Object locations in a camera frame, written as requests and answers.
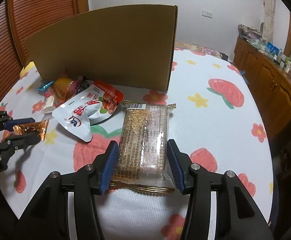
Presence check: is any white wall switch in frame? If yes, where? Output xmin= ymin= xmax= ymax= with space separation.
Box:
xmin=201 ymin=10 xmax=213 ymax=18

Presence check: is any orange jelly cup snack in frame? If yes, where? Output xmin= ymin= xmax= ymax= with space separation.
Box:
xmin=53 ymin=77 xmax=75 ymax=101

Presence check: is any clear sesame cracker pack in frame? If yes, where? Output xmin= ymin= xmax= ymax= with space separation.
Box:
xmin=110 ymin=100 xmax=177 ymax=196

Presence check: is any blue foil candy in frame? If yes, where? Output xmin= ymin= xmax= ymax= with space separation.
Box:
xmin=37 ymin=81 xmax=54 ymax=92

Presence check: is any pink snack pouch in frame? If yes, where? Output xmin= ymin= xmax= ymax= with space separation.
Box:
xmin=69 ymin=76 xmax=93 ymax=96

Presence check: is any small white candy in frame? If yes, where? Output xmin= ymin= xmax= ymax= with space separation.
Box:
xmin=42 ymin=95 xmax=55 ymax=114

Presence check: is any wooden sideboard cabinet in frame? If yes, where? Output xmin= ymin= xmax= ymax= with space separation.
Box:
xmin=233 ymin=37 xmax=291 ymax=139

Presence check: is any wooden louvered wardrobe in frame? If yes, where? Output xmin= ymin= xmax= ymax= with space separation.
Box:
xmin=0 ymin=0 xmax=88 ymax=111

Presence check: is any brown cardboard box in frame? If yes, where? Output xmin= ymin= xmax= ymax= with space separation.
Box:
xmin=26 ymin=4 xmax=178 ymax=91

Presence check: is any floral white bedsheet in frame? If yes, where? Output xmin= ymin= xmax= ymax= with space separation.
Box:
xmin=0 ymin=49 xmax=273 ymax=239

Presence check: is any white red snack pouch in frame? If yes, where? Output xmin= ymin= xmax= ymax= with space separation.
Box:
xmin=52 ymin=81 xmax=124 ymax=142

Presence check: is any gold foil candy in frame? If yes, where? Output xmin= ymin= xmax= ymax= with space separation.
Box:
xmin=13 ymin=120 xmax=49 ymax=141

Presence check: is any yellow plush toy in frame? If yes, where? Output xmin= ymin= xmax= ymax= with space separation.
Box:
xmin=20 ymin=61 xmax=35 ymax=80

